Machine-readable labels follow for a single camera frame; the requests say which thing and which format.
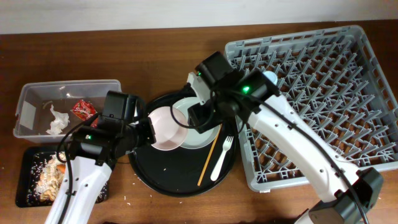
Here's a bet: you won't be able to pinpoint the pink bowl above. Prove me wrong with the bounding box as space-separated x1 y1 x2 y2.
149 106 188 151

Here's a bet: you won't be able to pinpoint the white plastic fork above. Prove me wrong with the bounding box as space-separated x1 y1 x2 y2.
210 136 234 181

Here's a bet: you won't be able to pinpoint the light blue plate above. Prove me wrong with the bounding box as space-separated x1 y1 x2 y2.
173 97 220 149

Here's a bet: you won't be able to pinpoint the wooden chopstick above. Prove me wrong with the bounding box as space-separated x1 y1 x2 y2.
197 124 223 187

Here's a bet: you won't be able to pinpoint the blue cup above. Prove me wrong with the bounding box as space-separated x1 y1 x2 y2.
263 70 278 85

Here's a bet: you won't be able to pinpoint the red snack wrapper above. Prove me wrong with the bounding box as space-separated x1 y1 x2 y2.
71 100 97 121

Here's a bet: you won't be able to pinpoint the white tissue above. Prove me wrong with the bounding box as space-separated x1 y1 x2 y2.
46 105 70 135

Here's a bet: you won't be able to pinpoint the rice and food scraps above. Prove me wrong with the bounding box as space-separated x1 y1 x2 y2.
26 151 108 205

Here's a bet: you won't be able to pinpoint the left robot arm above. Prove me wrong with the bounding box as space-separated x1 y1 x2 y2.
46 91 155 223

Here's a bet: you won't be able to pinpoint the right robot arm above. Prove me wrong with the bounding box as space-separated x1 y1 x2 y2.
187 52 384 223

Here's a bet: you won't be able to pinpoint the grey dishwasher rack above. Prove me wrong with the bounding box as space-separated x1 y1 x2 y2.
221 25 398 192

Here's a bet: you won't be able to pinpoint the round black serving tray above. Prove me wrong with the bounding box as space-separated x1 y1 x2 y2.
126 90 239 197

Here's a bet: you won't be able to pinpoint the clear plastic bin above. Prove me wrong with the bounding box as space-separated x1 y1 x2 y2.
13 79 121 143

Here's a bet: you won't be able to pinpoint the black rectangular tray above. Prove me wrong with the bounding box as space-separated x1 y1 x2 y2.
15 146 109 208

